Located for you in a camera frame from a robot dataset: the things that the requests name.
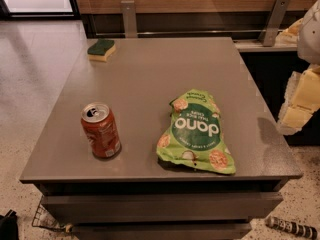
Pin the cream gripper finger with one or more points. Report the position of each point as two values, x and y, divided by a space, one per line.
302 100
290 34

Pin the white rounded gripper body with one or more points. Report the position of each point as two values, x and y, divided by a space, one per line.
310 37

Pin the red coke can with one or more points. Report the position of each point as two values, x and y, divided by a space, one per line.
99 125

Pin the green yellow sponge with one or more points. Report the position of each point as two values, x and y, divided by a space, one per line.
101 50

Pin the green rice chips bag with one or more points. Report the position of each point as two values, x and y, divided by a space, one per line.
195 138

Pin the black white patterned cylinder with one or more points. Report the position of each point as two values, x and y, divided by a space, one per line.
291 227

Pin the grey drawer cabinet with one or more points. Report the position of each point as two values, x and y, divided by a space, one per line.
133 195

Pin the black bag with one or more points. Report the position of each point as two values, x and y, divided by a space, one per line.
8 226

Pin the right metal bracket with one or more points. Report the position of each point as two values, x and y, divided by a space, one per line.
268 35

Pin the metal bracket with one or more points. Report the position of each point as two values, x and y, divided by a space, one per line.
268 35
128 10

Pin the horizontal metal rail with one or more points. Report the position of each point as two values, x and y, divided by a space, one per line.
234 34

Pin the left metal bracket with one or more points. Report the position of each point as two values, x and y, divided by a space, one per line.
128 10

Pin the wire basket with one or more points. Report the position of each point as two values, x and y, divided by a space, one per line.
44 220

